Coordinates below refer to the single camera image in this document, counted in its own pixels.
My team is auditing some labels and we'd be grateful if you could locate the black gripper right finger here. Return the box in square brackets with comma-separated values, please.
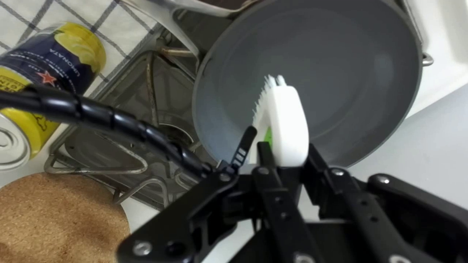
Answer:
[304, 145, 429, 263]

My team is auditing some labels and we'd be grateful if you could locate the white dish brush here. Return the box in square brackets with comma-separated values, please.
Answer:
[247, 75, 310, 167]

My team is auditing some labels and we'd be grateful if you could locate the black cable tie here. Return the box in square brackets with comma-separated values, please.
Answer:
[217, 126, 257, 176]

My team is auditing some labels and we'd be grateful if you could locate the brown cork trivet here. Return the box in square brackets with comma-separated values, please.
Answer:
[0, 174, 130, 263]

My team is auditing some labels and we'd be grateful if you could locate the yellow and blue can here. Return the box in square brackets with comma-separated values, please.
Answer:
[0, 24, 105, 170]

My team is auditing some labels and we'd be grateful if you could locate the metal dish rack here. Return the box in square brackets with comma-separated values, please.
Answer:
[45, 52, 212, 211]

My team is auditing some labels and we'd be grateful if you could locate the black spiral-wrapped cable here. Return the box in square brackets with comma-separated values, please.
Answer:
[0, 84, 212, 180]

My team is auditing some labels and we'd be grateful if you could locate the grey frying pan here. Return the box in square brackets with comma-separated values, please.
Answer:
[192, 0, 423, 167]

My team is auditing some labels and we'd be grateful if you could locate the checkered kitchen towel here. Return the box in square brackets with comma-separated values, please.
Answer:
[0, 0, 157, 82]

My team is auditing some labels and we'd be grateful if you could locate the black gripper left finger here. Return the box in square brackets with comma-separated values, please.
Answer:
[253, 142, 320, 263]

